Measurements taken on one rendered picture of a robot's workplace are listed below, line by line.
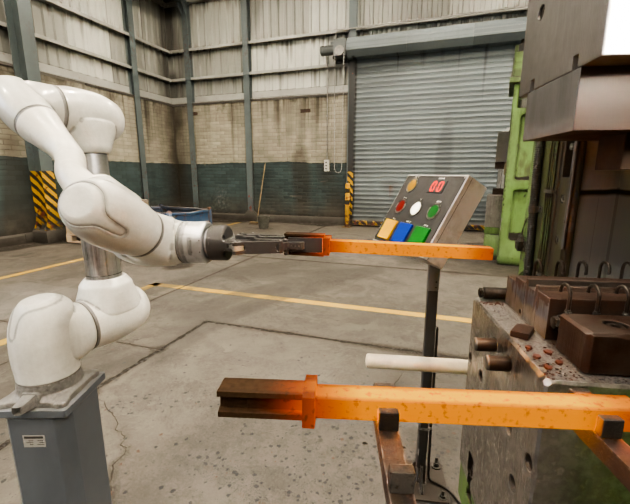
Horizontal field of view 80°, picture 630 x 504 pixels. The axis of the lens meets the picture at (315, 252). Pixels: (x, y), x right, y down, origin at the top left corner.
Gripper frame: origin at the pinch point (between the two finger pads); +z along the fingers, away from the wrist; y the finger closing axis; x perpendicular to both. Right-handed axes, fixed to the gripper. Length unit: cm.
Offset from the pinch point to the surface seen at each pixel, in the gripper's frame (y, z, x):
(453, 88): -774, 182, 180
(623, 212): -19, 69, 5
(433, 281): -56, 35, -23
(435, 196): -50, 34, 6
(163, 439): -67, -80, -105
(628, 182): -19, 70, 11
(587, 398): 37, 35, -9
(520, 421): 39.2, 27.6, -10.3
